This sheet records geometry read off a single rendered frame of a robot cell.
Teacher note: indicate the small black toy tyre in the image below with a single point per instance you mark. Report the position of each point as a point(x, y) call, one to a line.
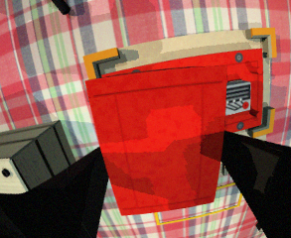
point(258, 227)

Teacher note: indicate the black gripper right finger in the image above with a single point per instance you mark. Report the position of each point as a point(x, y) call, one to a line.
point(262, 173)

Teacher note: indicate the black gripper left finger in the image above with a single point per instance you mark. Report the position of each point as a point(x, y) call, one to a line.
point(65, 206)

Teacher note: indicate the beige flat base plate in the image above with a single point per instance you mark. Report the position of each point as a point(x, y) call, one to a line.
point(117, 59)

